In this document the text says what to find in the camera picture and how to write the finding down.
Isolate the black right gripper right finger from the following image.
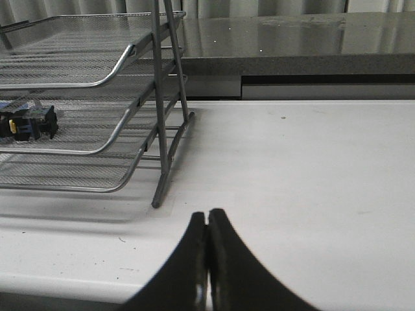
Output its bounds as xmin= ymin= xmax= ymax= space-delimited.
xmin=208 ymin=209 xmax=316 ymax=310

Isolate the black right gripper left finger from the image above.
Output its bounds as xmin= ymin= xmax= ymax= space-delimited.
xmin=120 ymin=212 xmax=208 ymax=310

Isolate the silver mesh tray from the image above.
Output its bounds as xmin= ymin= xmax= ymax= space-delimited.
xmin=0 ymin=10 xmax=187 ymax=90
xmin=1 ymin=142 xmax=160 ymax=193
xmin=0 ymin=74 xmax=189 ymax=157

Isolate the red emergency stop button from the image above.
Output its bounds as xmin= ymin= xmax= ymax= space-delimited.
xmin=1 ymin=102 xmax=59 ymax=141

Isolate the grey stone counter ledge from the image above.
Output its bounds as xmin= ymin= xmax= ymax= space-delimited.
xmin=178 ymin=12 xmax=414 ymax=76

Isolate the silver wire rack frame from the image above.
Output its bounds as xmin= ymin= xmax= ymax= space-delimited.
xmin=152 ymin=1 xmax=195 ymax=209

